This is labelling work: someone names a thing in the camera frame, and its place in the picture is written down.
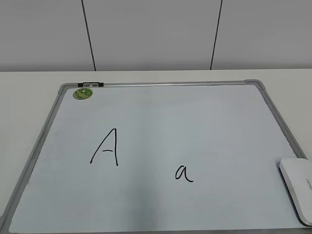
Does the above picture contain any white magnetic whiteboard grey frame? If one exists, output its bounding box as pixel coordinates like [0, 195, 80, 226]
[0, 80, 312, 234]

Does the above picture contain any black silver marker clip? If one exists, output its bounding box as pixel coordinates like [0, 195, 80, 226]
[77, 82, 104, 88]

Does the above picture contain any white whiteboard eraser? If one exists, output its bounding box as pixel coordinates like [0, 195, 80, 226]
[279, 158, 312, 226]

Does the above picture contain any round green magnet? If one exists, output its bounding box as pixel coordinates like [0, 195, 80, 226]
[73, 88, 93, 100]

